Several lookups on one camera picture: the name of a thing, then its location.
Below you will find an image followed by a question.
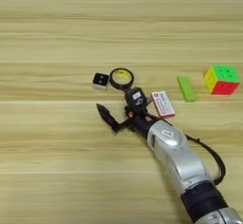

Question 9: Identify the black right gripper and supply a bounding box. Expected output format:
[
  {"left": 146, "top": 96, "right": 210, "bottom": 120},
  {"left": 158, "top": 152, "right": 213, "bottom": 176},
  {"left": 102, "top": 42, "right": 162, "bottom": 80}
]
[{"left": 95, "top": 86, "right": 163, "bottom": 140}]

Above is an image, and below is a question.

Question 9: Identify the green rectangular block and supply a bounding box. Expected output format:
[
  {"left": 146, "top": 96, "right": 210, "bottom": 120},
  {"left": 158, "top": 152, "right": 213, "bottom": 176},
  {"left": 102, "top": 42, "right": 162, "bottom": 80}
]
[{"left": 176, "top": 74, "right": 198, "bottom": 103}]

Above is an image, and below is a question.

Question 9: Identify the multicolour puzzle cube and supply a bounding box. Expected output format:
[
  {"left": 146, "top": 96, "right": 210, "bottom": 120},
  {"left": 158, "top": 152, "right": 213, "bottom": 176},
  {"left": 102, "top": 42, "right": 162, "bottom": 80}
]
[{"left": 202, "top": 64, "right": 242, "bottom": 96}]

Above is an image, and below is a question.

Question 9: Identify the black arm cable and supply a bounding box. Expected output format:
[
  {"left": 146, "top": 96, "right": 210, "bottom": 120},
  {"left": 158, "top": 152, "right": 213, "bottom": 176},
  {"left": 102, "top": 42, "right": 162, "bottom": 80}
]
[{"left": 184, "top": 134, "right": 227, "bottom": 186}]

